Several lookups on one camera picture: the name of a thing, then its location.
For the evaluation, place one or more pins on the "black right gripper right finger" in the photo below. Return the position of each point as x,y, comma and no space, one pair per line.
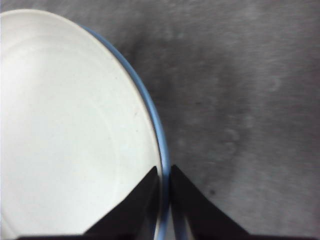
200,215

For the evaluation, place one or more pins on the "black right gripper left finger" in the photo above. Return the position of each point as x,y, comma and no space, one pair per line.
130,215

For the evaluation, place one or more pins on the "blue round plate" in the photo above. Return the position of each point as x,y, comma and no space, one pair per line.
163,155

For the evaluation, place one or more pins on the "white round plate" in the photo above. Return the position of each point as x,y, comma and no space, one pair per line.
70,120

